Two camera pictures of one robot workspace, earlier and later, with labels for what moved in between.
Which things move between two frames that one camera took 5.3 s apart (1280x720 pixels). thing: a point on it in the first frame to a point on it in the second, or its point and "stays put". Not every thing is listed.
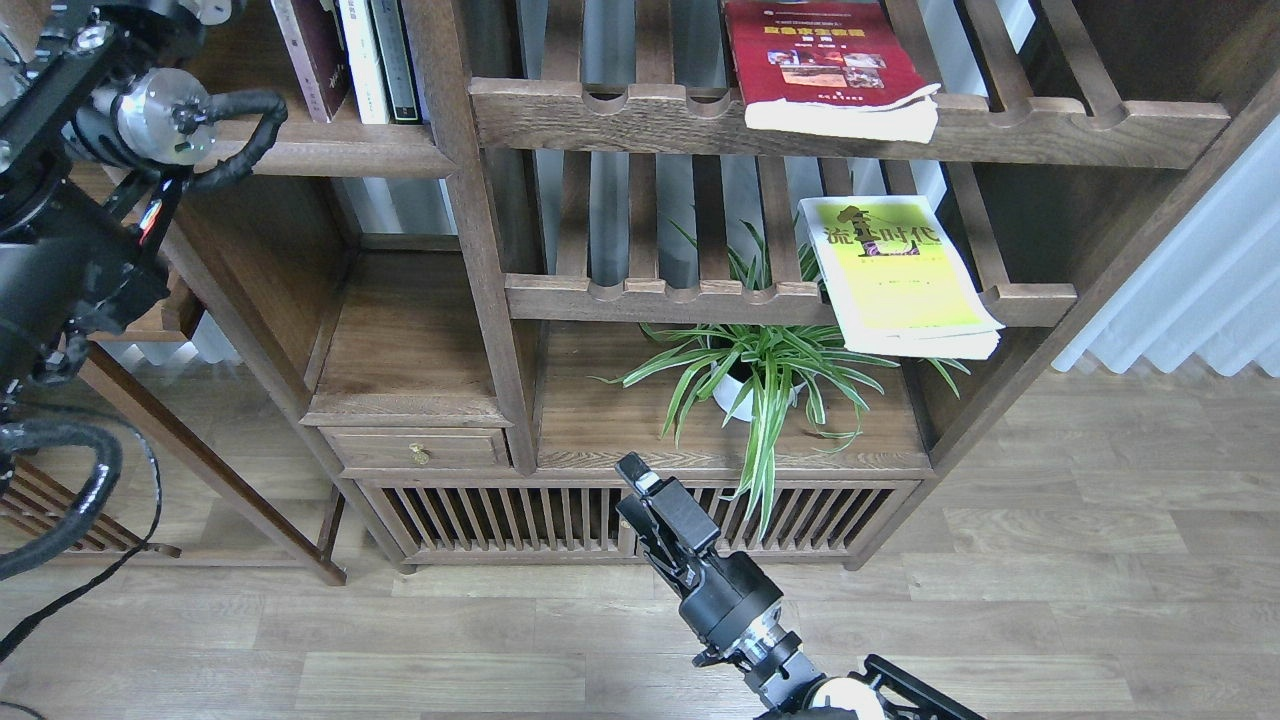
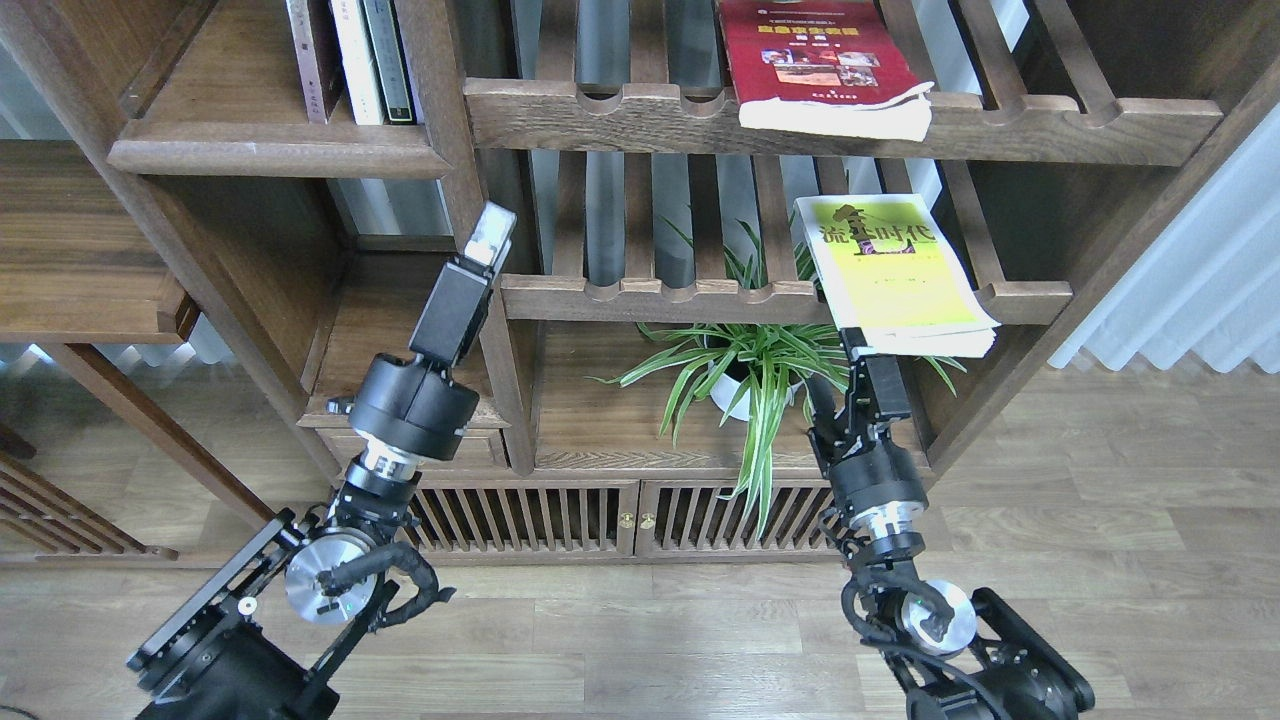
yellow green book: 895,279 stays put
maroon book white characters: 314,54 stays put
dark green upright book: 395,61 stays put
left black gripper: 208,12 to 409,405
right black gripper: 728,591 to 875,475
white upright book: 364,62 stays put
